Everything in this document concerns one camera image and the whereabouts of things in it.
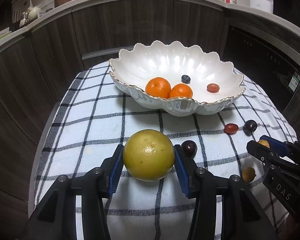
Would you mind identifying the brown longan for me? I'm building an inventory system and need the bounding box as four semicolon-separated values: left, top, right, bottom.
242;167;256;183
258;139;270;148

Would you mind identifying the dark grape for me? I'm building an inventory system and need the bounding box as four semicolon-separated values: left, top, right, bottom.
243;120;257;136
181;140;197;159

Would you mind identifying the yellow-green round fruit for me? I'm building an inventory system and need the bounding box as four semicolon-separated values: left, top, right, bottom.
123;129;175;181

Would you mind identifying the red cherry tomato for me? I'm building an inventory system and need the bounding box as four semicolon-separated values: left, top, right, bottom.
207;83;220;93
224;123;239;135

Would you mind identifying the small orange mandarin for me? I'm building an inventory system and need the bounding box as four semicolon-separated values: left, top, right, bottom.
169;83;193;98

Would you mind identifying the large orange mandarin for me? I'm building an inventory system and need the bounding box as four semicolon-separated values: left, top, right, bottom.
146;77;171;99

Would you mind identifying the blueberry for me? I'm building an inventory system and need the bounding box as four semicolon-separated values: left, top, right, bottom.
181;75;191;84

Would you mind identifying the person right hand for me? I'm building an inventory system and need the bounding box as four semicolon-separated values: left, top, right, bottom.
279;215;300;240

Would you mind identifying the white blue checkered cloth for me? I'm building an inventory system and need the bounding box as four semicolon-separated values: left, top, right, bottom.
33;62;297;239

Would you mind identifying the built-in black dishwasher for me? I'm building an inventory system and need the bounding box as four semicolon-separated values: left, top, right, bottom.
223;26;300;112

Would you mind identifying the white scalloped ceramic bowl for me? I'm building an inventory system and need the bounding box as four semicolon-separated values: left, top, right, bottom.
109;41;245;117

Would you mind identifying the white rice cooker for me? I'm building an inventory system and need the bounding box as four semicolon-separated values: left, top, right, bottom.
250;0;273;14

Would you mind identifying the white teapot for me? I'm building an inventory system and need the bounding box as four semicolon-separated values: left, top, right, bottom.
26;6;41;21

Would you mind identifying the grey drawer handle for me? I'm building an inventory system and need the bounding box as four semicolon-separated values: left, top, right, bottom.
82;46;134;60

